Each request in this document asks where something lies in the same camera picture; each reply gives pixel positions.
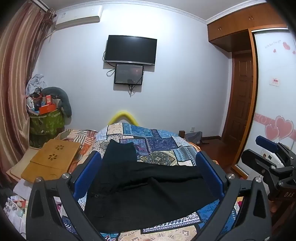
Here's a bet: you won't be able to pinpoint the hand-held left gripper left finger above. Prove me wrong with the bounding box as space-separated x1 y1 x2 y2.
26 151 109 241

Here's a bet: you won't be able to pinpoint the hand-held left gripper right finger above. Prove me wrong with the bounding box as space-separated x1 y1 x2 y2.
196 151 273 241

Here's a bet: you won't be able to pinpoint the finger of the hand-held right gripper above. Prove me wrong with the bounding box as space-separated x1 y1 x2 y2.
255 136 280 154
241 149 278 180

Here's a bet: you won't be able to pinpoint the black pants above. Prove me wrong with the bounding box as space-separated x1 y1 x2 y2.
84 139 220 233

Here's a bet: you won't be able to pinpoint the striped orange blanket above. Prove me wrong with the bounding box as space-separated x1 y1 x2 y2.
57 129 99 173

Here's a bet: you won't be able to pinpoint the bamboo lap desk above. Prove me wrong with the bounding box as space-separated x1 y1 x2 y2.
21 139 81 181

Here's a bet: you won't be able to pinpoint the grey floor bag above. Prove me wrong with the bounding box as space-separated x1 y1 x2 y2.
184 131 203 144

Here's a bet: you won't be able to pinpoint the white wardrobe door heart decals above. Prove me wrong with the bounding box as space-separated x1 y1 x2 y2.
236 28 296 179

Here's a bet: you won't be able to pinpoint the wooden door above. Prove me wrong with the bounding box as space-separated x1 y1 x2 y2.
221 52 255 145

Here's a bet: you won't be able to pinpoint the patchwork blanket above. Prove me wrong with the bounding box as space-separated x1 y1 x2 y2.
59 122 243 241

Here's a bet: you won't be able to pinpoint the white folded cloth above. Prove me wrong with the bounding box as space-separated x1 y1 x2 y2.
13 178 34 201

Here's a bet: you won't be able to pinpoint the green storage bag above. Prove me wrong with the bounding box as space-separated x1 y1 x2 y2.
28 108 65 149

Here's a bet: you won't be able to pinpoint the yellow foam bed guard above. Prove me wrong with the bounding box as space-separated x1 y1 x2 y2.
108 111 139 126

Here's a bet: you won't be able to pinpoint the orange box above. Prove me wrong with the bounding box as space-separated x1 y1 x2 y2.
39 103 57 115

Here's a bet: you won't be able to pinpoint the pile of small packets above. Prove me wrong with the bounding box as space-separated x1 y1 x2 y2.
3 195 29 232

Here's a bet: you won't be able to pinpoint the grey cushion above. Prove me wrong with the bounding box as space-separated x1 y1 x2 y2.
42 87 73 118

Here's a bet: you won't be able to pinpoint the grey crumpled cloth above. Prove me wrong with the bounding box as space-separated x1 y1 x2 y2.
26 74 48 95

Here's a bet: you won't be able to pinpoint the small black monitor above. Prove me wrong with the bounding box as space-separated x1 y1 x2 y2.
114 64 144 86

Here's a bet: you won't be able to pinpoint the wooden overhead cabinet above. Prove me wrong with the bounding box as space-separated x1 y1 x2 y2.
207 3 288 52

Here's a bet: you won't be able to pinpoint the brown striped curtain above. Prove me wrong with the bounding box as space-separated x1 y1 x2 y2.
0 0 56 186

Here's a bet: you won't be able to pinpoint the white air conditioner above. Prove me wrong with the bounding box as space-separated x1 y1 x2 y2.
54 5 103 30

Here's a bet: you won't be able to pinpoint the black monitor cable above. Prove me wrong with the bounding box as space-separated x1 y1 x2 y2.
128 80 142 97

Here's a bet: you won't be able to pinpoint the black wall television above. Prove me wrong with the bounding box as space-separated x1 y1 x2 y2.
104 35 158 66

